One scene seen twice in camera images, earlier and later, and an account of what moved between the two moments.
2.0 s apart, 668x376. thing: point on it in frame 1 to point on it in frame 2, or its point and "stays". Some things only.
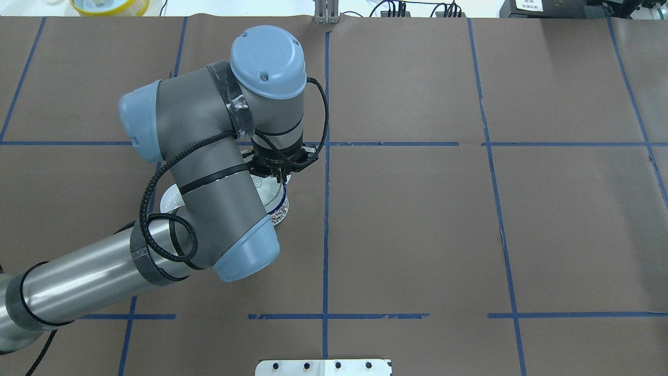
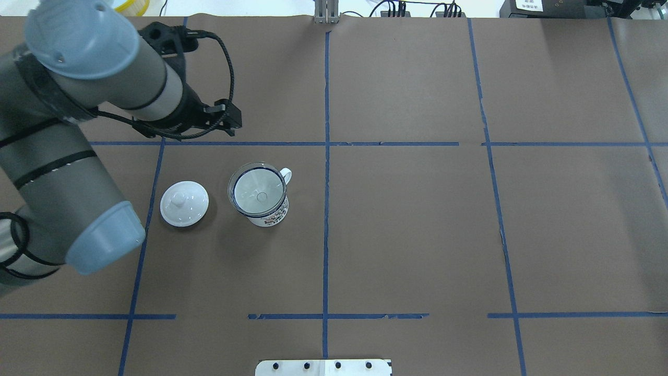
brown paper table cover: [490, 198] stays
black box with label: [550, 9] stays
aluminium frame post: [326, 11] stays
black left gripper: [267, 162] to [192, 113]
